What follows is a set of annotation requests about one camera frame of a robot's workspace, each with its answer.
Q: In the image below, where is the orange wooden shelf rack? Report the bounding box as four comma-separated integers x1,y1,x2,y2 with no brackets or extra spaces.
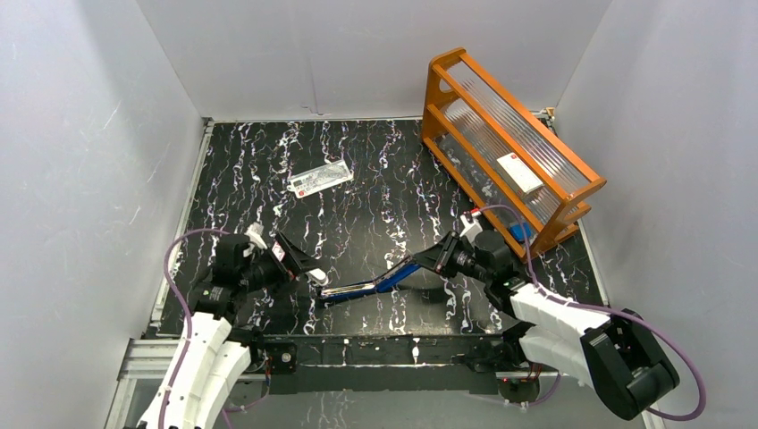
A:
421,47,607,261

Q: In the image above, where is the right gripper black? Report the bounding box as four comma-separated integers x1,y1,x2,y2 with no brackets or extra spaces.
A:
410,229,492,284

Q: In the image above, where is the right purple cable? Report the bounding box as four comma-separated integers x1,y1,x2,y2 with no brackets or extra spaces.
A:
470,204,708,423

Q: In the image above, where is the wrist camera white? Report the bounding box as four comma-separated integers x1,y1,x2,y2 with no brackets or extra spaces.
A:
245,223,268,250
459,208,483,242

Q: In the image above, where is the clear plastic package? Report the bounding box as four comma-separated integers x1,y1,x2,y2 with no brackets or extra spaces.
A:
286,160,353,198

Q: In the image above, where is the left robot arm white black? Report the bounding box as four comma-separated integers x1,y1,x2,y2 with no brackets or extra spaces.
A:
136,229,326,428

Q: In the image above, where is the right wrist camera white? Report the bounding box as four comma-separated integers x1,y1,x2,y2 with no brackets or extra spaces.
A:
459,208,483,242

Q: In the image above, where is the blue object on shelf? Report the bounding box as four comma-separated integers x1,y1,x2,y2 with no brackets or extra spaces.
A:
508,223,534,243

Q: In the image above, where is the red white staple box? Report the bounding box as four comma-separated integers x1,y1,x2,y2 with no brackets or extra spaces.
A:
271,242,286,262

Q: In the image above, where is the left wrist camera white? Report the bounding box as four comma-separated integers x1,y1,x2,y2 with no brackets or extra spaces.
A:
245,223,268,250

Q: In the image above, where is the white box on shelf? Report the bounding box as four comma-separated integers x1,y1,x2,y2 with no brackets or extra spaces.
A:
496,152,544,198

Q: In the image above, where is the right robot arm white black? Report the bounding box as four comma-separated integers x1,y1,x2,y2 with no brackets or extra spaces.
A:
412,231,680,420

